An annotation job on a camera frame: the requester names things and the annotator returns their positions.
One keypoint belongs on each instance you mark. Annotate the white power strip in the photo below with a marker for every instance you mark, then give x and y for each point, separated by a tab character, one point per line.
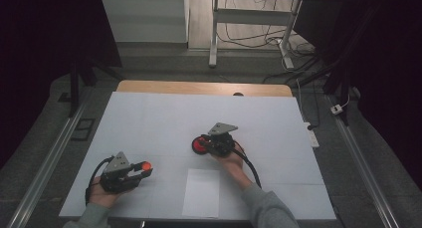
312	136

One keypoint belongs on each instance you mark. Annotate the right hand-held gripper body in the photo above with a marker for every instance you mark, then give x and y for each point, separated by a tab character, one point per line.
222	141

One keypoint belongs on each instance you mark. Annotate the black metal stand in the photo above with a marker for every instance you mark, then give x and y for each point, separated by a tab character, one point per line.
74	88
341	88

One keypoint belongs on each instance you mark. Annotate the wooden table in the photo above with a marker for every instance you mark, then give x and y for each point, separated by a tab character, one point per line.
185	87

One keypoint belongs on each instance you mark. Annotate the white cabinet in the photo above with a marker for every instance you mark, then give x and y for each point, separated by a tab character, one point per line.
146	19

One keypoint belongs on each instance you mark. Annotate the dark curtain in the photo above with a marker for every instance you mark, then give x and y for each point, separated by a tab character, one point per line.
40	39
391	72

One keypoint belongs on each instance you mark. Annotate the person's right hand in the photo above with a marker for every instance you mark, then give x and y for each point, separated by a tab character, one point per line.
232	163

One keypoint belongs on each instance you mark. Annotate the person's left hand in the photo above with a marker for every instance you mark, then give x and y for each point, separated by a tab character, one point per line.
104	194

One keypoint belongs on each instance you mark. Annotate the white desk frame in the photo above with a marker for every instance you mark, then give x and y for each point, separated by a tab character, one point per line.
252	17

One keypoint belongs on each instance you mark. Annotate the aluminium floor rail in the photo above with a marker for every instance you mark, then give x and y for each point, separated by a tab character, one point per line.
363	161
49	161

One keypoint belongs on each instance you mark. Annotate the large white table cover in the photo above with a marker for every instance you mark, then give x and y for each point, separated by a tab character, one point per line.
159	121

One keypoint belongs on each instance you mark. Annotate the small orange ball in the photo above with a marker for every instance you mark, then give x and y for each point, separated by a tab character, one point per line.
146	166

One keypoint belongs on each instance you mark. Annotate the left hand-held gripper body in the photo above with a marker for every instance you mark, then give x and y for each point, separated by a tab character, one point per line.
116	180

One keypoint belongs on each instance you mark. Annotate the white plug adapter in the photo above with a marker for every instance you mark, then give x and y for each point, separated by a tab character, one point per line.
336	109

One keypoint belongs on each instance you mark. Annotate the small white paper sheet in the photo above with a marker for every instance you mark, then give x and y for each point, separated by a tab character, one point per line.
201	194

